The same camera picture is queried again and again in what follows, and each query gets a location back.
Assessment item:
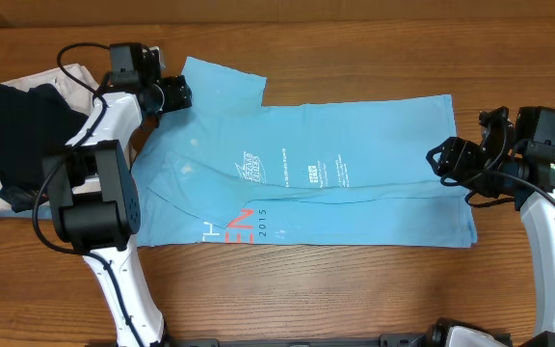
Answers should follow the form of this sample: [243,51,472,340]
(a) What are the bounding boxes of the light blue t-shirt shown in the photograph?
[133,57,477,248]

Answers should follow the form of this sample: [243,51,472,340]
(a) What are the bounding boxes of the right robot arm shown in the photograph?
[426,137,555,346]

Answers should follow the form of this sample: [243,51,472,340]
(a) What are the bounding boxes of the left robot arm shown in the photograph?
[40,76,192,346]

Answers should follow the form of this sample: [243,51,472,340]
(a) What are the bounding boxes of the beige folded garment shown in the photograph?
[0,63,134,217]

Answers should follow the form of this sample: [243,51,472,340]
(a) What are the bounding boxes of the black folded garment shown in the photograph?
[0,84,88,212]

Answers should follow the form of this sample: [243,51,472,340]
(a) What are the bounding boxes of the light blue bottom garment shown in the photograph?
[0,205,52,220]

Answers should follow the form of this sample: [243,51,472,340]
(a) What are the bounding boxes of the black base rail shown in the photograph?
[161,332,513,347]

